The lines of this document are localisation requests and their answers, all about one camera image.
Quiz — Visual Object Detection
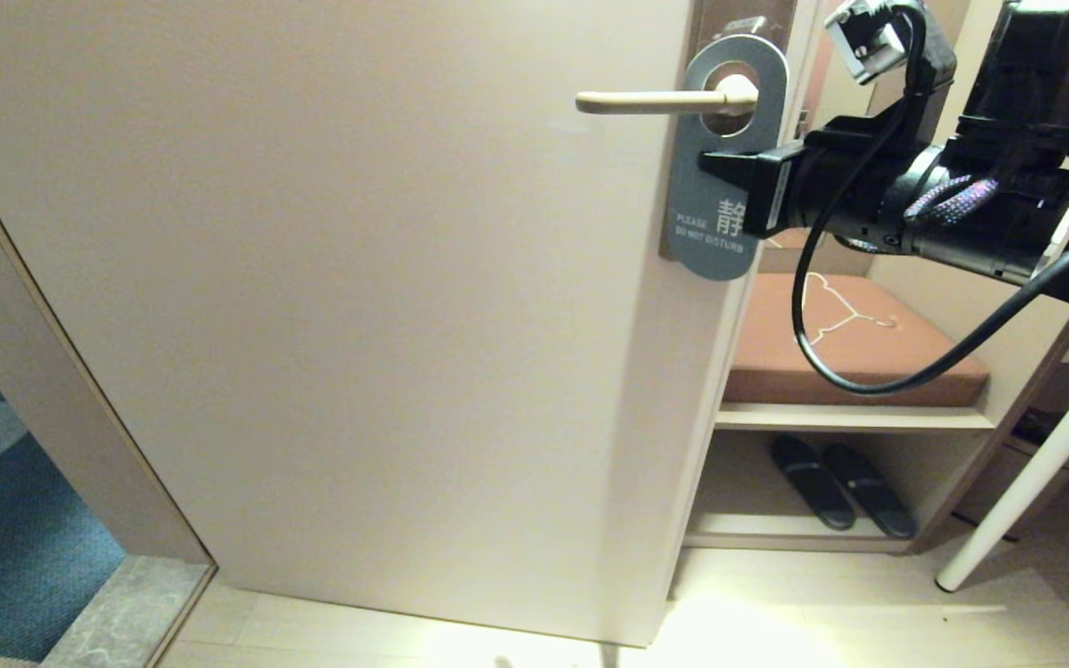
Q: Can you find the grey do-not-disturb door sign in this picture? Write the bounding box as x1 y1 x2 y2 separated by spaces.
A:
671 34 790 281

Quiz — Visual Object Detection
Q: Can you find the braided right arm cable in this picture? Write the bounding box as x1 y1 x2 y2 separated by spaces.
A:
906 174 1001 225

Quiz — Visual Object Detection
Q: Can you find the white table leg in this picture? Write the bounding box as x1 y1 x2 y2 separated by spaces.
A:
935 345 1069 593

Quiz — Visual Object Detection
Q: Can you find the black slipper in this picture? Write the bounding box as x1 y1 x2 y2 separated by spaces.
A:
820 441 918 541
769 434 857 532

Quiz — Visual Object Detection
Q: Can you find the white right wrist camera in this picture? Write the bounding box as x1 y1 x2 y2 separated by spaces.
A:
824 0 911 86

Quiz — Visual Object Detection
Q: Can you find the black right camera bracket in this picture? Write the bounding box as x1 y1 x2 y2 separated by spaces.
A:
804 0 958 159

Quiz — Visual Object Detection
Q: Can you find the bronze door lock plate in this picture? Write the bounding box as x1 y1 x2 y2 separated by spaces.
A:
660 0 797 263

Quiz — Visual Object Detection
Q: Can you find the grey marble threshold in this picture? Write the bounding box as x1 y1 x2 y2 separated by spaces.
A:
38 554 218 668

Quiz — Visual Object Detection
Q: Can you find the black smooth cable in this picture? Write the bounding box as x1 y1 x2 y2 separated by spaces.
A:
792 9 1069 395

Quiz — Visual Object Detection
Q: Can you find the blue carpet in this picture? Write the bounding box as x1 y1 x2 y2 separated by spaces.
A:
0 311 127 665

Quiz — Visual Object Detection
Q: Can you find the beige door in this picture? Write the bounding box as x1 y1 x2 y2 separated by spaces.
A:
0 0 823 649

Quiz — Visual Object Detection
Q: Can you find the cream door handle lever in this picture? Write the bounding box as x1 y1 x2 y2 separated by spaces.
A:
575 74 760 116

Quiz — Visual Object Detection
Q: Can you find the wall mirror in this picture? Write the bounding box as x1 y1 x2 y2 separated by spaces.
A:
780 0 904 250

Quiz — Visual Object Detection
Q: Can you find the brown seat cushion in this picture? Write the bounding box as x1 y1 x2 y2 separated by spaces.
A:
723 272 990 407

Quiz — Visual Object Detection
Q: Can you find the brown mirror frame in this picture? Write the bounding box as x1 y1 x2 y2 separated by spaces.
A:
762 0 972 276

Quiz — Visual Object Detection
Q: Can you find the white wire hanger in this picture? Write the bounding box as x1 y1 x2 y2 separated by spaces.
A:
799 274 899 347

